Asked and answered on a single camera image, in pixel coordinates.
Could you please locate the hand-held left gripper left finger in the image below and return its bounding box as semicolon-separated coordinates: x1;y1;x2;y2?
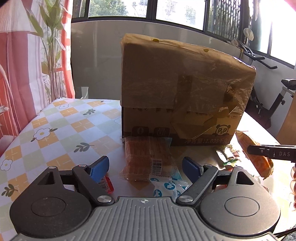
22;156;115;206

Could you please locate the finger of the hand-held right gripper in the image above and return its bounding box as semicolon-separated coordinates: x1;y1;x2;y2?
247;145;296;163

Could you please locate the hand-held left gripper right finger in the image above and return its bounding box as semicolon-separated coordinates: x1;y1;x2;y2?
176;157;266;206

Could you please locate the orange clear snack packet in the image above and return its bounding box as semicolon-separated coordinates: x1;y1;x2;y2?
119;136;178;182

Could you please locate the brown cardboard box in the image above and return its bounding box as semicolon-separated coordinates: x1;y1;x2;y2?
120;33;257;149

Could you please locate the person's right hand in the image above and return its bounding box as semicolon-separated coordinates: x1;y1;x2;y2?
290;166;296;209

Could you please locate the long orange snack packet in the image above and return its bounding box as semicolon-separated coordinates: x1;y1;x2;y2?
235;130;274;179

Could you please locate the small red snack packet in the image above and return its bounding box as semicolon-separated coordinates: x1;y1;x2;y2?
99;176;115;194

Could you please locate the brown wooden board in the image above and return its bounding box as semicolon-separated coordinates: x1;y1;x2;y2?
277;93;296;145

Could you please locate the white blue snack packet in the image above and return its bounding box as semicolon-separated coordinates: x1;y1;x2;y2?
149;173;193;198

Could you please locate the small green white snack packet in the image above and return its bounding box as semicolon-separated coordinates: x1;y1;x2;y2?
216;144;243;166

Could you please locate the black exercise bike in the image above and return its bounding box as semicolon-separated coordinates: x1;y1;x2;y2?
238;42;296;130

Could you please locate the white hanging bag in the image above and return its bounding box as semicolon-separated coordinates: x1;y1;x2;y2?
243;28;254;42

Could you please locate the pink printed backdrop cloth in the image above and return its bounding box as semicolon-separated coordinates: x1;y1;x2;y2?
0;0;75;158

